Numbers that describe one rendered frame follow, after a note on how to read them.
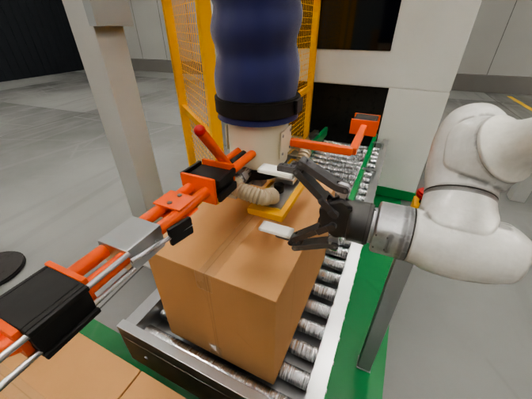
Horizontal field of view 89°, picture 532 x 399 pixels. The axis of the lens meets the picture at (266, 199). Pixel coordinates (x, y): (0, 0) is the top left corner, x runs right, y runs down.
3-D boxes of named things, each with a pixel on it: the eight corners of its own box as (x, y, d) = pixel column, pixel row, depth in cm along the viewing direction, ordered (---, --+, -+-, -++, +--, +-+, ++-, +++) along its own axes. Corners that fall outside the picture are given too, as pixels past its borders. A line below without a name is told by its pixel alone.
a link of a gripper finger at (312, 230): (336, 211, 51) (340, 217, 51) (293, 231, 58) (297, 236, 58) (332, 222, 48) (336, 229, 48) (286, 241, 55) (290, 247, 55)
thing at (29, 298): (64, 284, 39) (48, 259, 36) (100, 302, 37) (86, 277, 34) (-5, 336, 33) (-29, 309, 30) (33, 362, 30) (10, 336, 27)
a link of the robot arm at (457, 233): (397, 267, 49) (411, 199, 52) (501, 297, 43) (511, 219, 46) (408, 261, 39) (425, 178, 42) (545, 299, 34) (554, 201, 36)
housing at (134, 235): (138, 234, 49) (131, 214, 46) (168, 245, 46) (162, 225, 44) (104, 260, 43) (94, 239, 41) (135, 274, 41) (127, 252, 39)
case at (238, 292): (249, 233, 143) (247, 165, 121) (324, 257, 129) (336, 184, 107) (171, 332, 97) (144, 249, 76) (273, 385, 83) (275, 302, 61)
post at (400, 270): (358, 355, 144) (413, 195, 90) (371, 360, 142) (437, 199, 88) (355, 367, 139) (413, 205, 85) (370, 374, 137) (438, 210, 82)
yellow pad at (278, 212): (290, 162, 97) (291, 150, 95) (317, 168, 94) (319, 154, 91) (246, 214, 71) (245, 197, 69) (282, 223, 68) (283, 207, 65)
